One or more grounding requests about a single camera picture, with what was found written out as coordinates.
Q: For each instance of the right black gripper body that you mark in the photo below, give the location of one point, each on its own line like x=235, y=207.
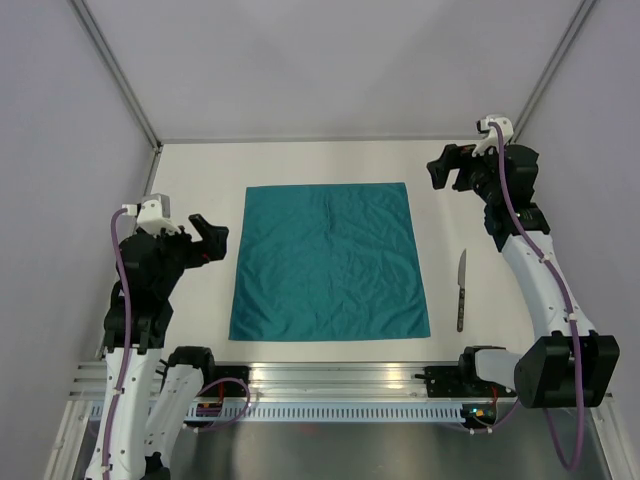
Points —
x=480, y=170

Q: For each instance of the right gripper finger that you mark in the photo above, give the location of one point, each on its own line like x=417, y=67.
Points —
x=451, y=155
x=439, y=172

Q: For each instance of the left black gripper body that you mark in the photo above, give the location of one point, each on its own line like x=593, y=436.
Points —
x=181, y=252

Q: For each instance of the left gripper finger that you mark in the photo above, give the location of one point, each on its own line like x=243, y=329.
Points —
x=215, y=248
x=202, y=227

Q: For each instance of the steel table knife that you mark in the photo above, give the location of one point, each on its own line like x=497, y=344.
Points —
x=461, y=281

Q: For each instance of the teal cloth napkin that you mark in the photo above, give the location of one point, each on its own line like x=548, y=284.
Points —
x=328, y=263

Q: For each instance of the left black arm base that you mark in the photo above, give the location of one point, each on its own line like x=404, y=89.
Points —
x=228, y=388

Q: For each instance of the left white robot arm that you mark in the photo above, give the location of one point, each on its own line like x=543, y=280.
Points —
x=148, y=397

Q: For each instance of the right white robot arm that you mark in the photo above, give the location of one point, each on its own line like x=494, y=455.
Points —
x=569, y=363

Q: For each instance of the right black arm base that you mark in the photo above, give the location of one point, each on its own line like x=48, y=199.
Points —
x=448, y=381

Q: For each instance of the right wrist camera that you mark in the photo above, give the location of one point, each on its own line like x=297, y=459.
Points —
x=496, y=130

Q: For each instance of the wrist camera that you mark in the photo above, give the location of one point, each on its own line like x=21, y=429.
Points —
x=496, y=130
x=152, y=215

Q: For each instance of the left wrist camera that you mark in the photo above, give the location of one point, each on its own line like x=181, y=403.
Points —
x=152, y=215

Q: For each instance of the aluminium mounting rail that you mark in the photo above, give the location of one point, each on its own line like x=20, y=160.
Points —
x=350, y=381

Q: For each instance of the white slotted cable duct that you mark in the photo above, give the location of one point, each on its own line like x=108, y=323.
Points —
x=331, y=412

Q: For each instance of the right aluminium frame post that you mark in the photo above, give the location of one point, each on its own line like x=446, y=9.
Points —
x=559, y=54

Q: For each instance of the aluminium frame post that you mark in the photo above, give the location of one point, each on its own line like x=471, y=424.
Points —
x=99, y=42
x=559, y=54

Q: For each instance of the left aluminium frame post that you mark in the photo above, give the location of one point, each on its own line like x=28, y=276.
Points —
x=99, y=42

